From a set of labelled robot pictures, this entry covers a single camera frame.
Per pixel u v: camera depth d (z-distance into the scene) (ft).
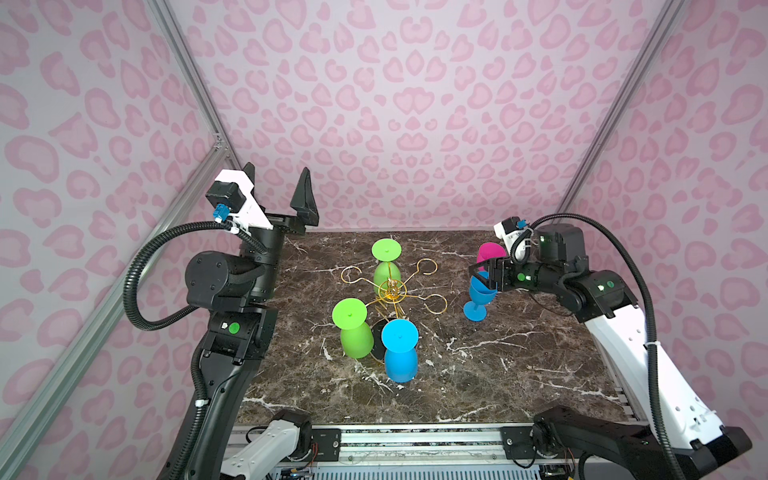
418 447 2.42
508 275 1.90
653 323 1.38
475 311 3.17
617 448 1.59
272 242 1.44
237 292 1.16
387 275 2.72
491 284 1.95
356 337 2.26
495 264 1.92
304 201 1.38
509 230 1.93
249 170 1.53
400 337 1.99
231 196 1.13
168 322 1.17
